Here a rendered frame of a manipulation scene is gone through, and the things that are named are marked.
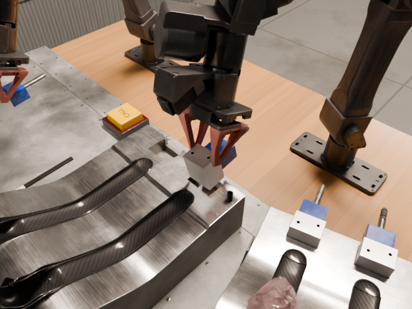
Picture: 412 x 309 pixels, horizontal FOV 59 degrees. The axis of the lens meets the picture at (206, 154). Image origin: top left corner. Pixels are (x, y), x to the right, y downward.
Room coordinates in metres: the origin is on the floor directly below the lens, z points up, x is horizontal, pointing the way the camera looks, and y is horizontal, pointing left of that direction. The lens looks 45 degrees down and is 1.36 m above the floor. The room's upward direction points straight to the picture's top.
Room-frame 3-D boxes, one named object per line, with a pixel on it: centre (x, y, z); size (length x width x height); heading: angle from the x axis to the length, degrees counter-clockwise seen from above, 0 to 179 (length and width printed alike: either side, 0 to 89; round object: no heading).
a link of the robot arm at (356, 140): (0.54, -0.27, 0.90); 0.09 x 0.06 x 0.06; 14
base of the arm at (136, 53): (0.95, 0.16, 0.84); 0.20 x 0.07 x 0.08; 47
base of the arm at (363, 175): (0.54, -0.28, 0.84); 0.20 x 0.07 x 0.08; 47
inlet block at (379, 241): (0.32, -0.28, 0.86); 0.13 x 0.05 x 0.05; 152
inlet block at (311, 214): (0.37, -0.18, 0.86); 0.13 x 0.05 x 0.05; 152
